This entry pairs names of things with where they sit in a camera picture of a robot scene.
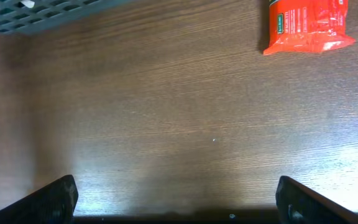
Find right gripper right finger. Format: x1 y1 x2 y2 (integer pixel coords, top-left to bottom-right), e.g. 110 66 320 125
275 175 358 224

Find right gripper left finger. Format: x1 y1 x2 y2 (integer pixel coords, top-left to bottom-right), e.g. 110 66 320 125
0 175 78 224

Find orange spaghetti package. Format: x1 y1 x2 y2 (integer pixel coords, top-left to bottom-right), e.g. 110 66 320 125
264 0 356 55

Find grey plastic basket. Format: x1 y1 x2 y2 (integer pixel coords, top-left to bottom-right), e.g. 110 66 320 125
0 0 130 35

